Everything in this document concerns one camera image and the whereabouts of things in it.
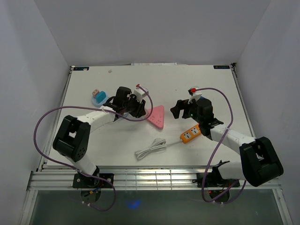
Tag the blue corner label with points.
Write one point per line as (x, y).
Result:
(221, 67)
(81, 68)

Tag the round light blue power strip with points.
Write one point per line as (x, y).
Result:
(96, 104)

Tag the left blue corner label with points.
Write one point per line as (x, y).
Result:
(81, 68)

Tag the rose gold charger plug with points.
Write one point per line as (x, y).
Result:
(95, 93)

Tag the cyan blue charger plug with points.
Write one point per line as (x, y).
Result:
(101, 96)

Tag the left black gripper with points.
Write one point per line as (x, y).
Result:
(140, 110)

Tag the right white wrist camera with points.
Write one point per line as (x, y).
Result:
(195, 94)

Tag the orange power strip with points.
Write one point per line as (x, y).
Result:
(190, 134)

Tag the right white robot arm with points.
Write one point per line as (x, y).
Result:
(259, 162)

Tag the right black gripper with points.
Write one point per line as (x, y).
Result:
(182, 105)

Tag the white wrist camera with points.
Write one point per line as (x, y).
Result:
(140, 93)
(195, 94)

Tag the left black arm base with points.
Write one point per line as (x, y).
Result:
(81, 181)

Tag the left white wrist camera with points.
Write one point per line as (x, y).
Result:
(140, 93)

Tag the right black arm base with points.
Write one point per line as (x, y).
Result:
(212, 181)

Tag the pink triangular power strip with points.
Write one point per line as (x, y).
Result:
(157, 116)

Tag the right blue corner label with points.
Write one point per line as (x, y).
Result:
(221, 67)

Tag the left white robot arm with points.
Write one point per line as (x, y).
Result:
(73, 135)

